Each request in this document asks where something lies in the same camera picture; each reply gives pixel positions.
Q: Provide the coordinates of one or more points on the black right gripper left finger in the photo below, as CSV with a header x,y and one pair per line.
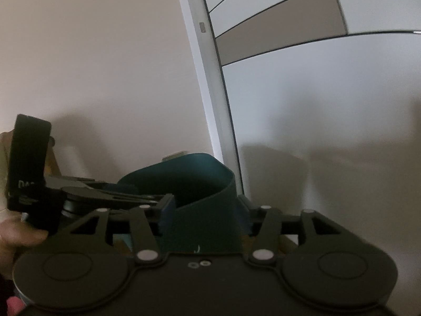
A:
x,y
146,224

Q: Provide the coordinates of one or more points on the person left hand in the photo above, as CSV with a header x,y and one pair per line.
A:
x,y
15,233

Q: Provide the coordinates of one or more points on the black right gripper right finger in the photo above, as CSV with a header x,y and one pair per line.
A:
x,y
264,224

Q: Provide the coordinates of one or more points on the green deer trash bin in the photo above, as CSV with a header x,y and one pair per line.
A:
x,y
206,218

